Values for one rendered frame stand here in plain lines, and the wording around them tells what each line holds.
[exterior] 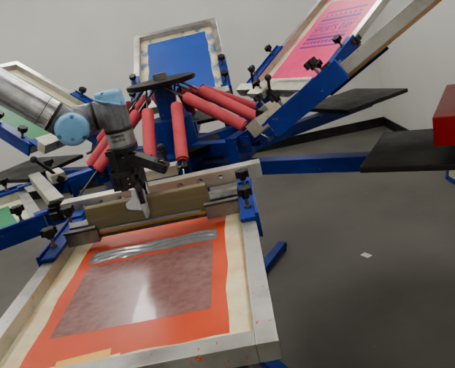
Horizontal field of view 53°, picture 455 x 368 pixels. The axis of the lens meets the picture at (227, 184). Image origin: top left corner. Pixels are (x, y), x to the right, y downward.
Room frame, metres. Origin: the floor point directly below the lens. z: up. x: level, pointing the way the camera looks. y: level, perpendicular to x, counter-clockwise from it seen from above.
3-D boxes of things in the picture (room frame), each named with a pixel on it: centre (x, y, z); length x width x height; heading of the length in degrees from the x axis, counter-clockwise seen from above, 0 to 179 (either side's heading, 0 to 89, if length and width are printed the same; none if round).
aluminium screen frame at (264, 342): (1.01, 0.24, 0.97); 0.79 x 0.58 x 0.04; 177
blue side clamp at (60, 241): (1.27, 0.51, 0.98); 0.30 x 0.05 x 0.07; 177
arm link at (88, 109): (1.19, 0.35, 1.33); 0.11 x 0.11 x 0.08; 12
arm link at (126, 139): (1.23, 0.25, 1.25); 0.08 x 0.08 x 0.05
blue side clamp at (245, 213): (1.24, -0.05, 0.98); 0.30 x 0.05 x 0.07; 177
